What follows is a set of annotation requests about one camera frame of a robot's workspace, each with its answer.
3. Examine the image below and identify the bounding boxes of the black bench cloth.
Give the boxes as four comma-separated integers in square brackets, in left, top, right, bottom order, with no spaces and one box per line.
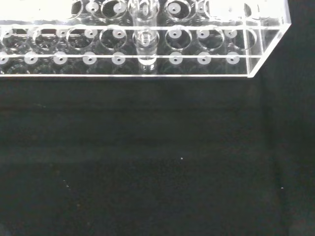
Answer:
[0,0,315,236]

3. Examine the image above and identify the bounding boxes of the clear acrylic test tube rack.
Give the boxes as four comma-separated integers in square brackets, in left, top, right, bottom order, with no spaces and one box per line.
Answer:
[0,0,293,79]

